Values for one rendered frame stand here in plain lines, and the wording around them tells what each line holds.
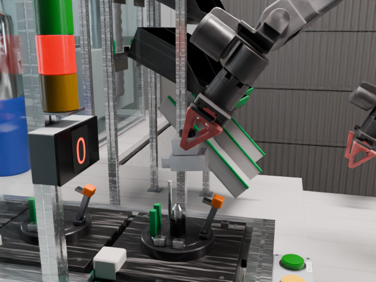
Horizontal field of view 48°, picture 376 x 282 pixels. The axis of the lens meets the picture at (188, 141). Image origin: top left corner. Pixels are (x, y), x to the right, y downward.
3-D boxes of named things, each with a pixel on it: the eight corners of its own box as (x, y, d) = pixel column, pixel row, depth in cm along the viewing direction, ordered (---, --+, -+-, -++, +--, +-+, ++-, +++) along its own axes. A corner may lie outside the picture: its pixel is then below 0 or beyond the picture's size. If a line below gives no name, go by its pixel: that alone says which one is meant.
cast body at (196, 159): (209, 163, 79) (206, 126, 77) (205, 171, 75) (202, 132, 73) (165, 163, 81) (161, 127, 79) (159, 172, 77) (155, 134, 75)
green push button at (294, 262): (303, 264, 78) (304, 254, 77) (304, 276, 74) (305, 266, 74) (281, 261, 79) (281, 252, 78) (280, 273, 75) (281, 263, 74)
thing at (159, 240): (167, 243, 78) (166, 235, 77) (164, 247, 76) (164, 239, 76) (156, 241, 78) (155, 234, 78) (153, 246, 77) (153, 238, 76)
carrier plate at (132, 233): (245, 230, 91) (246, 221, 91) (231, 297, 69) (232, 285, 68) (139, 220, 96) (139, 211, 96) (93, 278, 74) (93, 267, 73)
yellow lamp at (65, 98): (85, 106, 61) (83, 71, 60) (68, 113, 56) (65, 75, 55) (53, 104, 62) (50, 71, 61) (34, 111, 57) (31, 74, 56)
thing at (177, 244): (185, 245, 77) (185, 238, 76) (183, 250, 75) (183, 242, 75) (174, 244, 77) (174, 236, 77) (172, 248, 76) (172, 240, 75)
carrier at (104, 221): (132, 219, 97) (131, 167, 93) (85, 277, 74) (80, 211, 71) (37, 210, 102) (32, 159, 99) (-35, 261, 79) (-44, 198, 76)
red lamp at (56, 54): (83, 71, 60) (80, 34, 58) (65, 74, 55) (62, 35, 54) (50, 70, 61) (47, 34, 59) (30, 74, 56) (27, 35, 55)
